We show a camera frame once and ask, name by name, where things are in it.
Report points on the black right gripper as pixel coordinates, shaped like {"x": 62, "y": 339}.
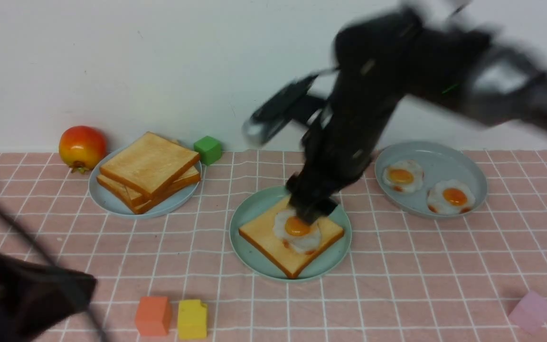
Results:
{"x": 337, "y": 153}

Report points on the fried egg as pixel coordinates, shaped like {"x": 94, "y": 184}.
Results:
{"x": 296, "y": 235}
{"x": 450, "y": 198}
{"x": 404, "y": 176}

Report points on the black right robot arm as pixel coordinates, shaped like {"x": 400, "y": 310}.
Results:
{"x": 385, "y": 57}

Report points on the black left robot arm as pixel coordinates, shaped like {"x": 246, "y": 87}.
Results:
{"x": 35, "y": 297}

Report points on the green centre plate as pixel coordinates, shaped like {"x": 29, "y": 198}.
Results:
{"x": 253, "y": 207}

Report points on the grey egg plate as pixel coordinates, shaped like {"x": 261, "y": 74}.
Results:
{"x": 439, "y": 163}

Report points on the green cube block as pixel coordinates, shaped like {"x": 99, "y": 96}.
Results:
{"x": 209, "y": 149}

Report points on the pink checked tablecloth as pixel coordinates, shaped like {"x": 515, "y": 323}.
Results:
{"x": 405, "y": 279}

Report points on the yellow cube block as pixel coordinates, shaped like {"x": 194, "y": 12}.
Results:
{"x": 192, "y": 320}

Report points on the grey toast plate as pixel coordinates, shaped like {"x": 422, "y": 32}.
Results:
{"x": 110, "y": 203}

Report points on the orange cube block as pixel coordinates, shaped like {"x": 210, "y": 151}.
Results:
{"x": 153, "y": 316}

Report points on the red yellow apple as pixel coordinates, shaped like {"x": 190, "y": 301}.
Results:
{"x": 81, "y": 148}

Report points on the pink cube block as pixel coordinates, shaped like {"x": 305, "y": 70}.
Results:
{"x": 530, "y": 313}

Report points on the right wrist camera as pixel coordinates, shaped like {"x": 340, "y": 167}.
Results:
{"x": 292, "y": 103}

